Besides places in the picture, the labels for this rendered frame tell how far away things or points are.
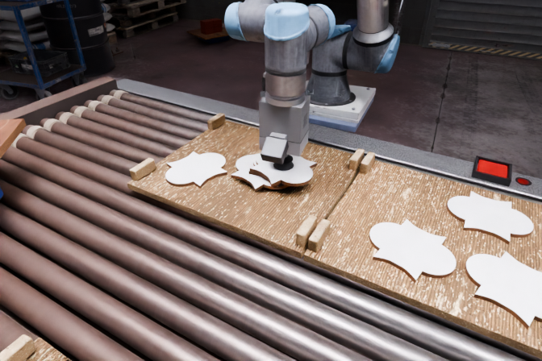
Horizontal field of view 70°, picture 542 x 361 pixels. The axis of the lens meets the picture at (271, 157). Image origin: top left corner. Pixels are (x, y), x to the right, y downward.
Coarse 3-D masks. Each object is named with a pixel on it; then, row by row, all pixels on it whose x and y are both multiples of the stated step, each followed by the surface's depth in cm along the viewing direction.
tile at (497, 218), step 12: (456, 204) 74; (468, 204) 74; (480, 204) 74; (492, 204) 74; (504, 204) 74; (456, 216) 71; (468, 216) 71; (480, 216) 71; (492, 216) 71; (504, 216) 71; (516, 216) 71; (468, 228) 69; (480, 228) 68; (492, 228) 68; (504, 228) 68; (516, 228) 68; (528, 228) 68; (504, 240) 66
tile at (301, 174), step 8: (256, 160) 82; (296, 160) 82; (304, 160) 82; (256, 168) 80; (264, 168) 80; (272, 168) 80; (296, 168) 80; (304, 168) 80; (264, 176) 79; (272, 176) 77; (280, 176) 77; (288, 176) 77; (296, 176) 77; (304, 176) 77; (312, 176) 78; (272, 184) 75; (288, 184) 76; (296, 184) 76; (304, 184) 76
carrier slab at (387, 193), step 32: (352, 192) 79; (384, 192) 79; (416, 192) 79; (448, 192) 79; (480, 192) 79; (352, 224) 70; (416, 224) 70; (448, 224) 70; (320, 256) 64; (352, 256) 64; (512, 256) 64; (384, 288) 59; (416, 288) 58; (448, 288) 58; (448, 320) 55; (480, 320) 54; (512, 320) 54
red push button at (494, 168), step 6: (480, 162) 90; (486, 162) 90; (480, 168) 87; (486, 168) 87; (492, 168) 87; (498, 168) 87; (504, 168) 87; (492, 174) 85; (498, 174) 85; (504, 174) 85
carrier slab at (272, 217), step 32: (224, 128) 103; (320, 160) 89; (160, 192) 79; (192, 192) 79; (224, 192) 79; (256, 192) 79; (288, 192) 79; (320, 192) 79; (224, 224) 71; (256, 224) 70; (288, 224) 70
